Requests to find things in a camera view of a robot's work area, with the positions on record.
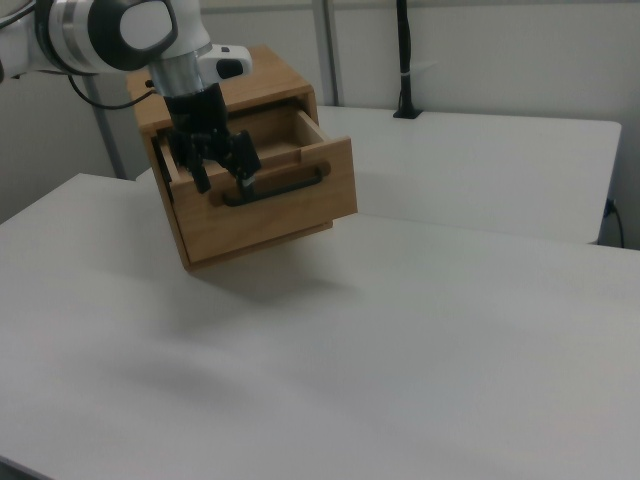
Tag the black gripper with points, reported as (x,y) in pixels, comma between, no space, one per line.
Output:
(196,114)

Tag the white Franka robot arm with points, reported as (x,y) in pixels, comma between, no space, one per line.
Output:
(145,25)

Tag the wooden drawer cabinet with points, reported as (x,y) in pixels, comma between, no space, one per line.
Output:
(225,75)

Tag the black pole with clamp base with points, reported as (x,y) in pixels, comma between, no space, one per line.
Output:
(406,50)

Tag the white zip tie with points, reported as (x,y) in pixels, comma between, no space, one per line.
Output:
(420,67)

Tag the slim grey partition post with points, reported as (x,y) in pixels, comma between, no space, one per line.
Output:
(107,135)

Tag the wide grey partition post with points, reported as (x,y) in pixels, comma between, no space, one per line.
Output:
(327,55)

